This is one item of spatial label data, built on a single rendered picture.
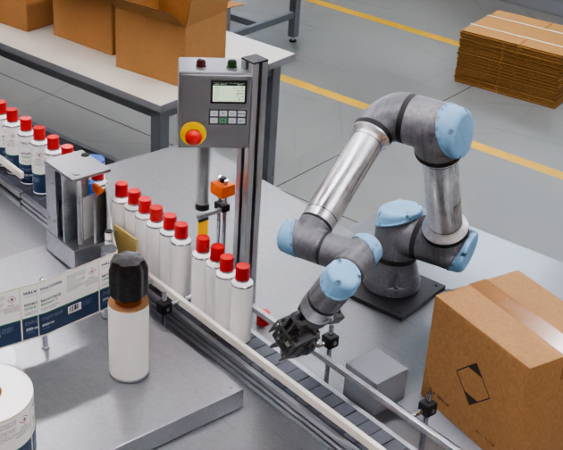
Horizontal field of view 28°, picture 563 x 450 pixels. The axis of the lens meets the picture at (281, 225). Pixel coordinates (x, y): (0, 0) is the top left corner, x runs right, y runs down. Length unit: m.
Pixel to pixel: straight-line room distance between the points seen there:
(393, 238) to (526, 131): 3.39
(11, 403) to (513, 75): 4.79
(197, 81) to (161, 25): 1.74
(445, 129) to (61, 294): 0.93
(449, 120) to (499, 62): 4.13
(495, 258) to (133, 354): 1.18
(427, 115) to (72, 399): 0.99
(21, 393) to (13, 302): 0.32
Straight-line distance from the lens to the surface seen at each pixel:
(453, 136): 2.49
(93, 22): 4.63
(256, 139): 2.63
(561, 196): 5.54
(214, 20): 4.35
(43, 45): 4.71
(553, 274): 3.18
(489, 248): 3.25
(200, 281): 2.69
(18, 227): 3.23
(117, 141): 5.70
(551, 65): 6.50
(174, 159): 3.61
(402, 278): 2.92
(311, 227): 2.38
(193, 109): 2.57
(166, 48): 4.29
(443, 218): 2.73
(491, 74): 6.66
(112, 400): 2.47
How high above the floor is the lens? 2.40
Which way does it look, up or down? 29 degrees down
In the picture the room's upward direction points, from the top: 4 degrees clockwise
